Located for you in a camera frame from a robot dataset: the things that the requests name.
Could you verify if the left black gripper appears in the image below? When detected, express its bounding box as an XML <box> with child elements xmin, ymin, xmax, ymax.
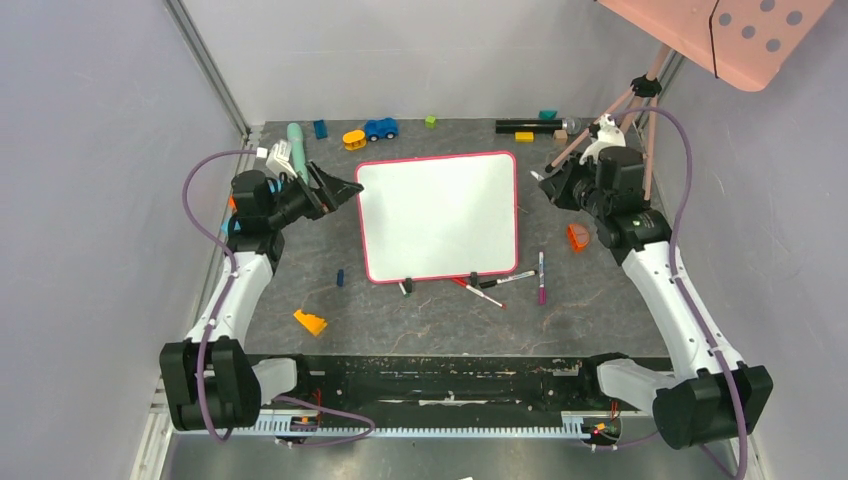
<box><xmin>266</xmin><ymin>161</ymin><xmax>362</xmax><ymax>229</ymax></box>

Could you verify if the pink framed whiteboard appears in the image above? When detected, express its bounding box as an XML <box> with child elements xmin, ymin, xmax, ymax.
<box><xmin>355</xmin><ymin>151</ymin><xmax>519</xmax><ymax>284</ymax></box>

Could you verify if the magenta whiteboard marker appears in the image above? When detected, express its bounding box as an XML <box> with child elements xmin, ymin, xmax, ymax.
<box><xmin>537</xmin><ymin>251</ymin><xmax>547</xmax><ymax>305</ymax></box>

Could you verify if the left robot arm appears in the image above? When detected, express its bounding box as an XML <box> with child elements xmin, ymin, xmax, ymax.
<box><xmin>159</xmin><ymin>163</ymin><xmax>364</xmax><ymax>434</ymax></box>

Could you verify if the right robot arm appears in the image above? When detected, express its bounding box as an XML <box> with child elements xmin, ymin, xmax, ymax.
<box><xmin>537</xmin><ymin>147</ymin><xmax>774</xmax><ymax>450</ymax></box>

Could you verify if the red whiteboard marker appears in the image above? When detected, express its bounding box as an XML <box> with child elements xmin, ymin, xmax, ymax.
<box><xmin>451</xmin><ymin>278</ymin><xmax>506</xmax><ymax>310</ymax></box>

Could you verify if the orange semicircle toy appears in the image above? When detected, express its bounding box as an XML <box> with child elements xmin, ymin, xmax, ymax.
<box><xmin>566</xmin><ymin>223</ymin><xmax>591</xmax><ymax>253</ymax></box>

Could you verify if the wooden cube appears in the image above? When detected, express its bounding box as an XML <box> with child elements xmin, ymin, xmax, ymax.
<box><xmin>552</xmin><ymin>130</ymin><xmax>569</xmax><ymax>145</ymax></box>

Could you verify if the yellow oval toy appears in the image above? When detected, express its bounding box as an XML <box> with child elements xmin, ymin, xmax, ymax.
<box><xmin>342</xmin><ymin>129</ymin><xmax>368</xmax><ymax>151</ymax></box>

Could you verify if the dark blue block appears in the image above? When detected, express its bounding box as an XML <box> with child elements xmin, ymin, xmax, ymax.
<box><xmin>313</xmin><ymin>119</ymin><xmax>329</xmax><ymax>140</ymax></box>

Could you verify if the mint green toy stick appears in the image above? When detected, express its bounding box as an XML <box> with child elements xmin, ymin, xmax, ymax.
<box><xmin>286</xmin><ymin>122</ymin><xmax>310</xmax><ymax>183</ymax></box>

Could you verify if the blue toy car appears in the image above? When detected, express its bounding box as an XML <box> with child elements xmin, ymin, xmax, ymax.
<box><xmin>364</xmin><ymin>117</ymin><xmax>399</xmax><ymax>142</ymax></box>

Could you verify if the yellow block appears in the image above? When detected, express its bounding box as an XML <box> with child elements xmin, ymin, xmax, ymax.
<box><xmin>514</xmin><ymin>132</ymin><xmax>535</xmax><ymax>143</ymax></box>

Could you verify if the black rainbow marker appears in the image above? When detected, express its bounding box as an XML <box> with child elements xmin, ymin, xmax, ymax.
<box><xmin>478</xmin><ymin>269</ymin><xmax>538</xmax><ymax>289</ymax></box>

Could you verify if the blue toy crayon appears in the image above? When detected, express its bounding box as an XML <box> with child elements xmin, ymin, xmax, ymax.
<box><xmin>221</xmin><ymin>212</ymin><xmax>241</xmax><ymax>237</ymax></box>

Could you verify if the pink tripod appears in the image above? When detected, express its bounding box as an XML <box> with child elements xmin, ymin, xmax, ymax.
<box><xmin>545</xmin><ymin>44</ymin><xmax>671</xmax><ymax>173</ymax></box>

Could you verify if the orange wedge block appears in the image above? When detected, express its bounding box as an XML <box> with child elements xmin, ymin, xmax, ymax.
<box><xmin>293</xmin><ymin>309</ymin><xmax>328</xmax><ymax>337</ymax></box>

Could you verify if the pink perforated panel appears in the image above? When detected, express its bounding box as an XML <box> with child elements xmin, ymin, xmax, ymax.
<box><xmin>601</xmin><ymin>0</ymin><xmax>835</xmax><ymax>92</ymax></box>

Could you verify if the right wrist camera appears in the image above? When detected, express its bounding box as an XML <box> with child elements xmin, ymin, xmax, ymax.
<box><xmin>579</xmin><ymin>114</ymin><xmax>626</xmax><ymax>165</ymax></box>

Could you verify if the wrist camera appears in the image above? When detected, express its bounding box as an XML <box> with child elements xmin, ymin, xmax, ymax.
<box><xmin>265</xmin><ymin>139</ymin><xmax>298</xmax><ymax>179</ymax></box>
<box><xmin>579</xmin><ymin>114</ymin><xmax>626</xmax><ymax>165</ymax></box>

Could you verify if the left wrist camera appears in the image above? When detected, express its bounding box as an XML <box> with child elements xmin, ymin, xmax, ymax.
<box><xmin>265</xmin><ymin>139</ymin><xmax>298</xmax><ymax>179</ymax></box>

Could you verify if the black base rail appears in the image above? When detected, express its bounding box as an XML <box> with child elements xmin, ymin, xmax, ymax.
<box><xmin>289</xmin><ymin>354</ymin><xmax>637</xmax><ymax>428</ymax></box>

